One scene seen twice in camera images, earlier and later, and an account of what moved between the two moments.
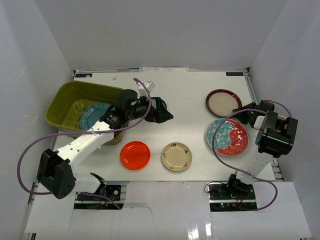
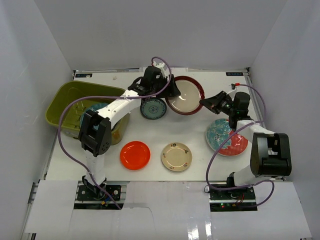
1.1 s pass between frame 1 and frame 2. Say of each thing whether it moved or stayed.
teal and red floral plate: stayed
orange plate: stayed
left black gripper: moved
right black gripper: moved
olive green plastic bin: stayed
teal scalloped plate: stayed
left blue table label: stayed
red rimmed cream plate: moved
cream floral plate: stayed
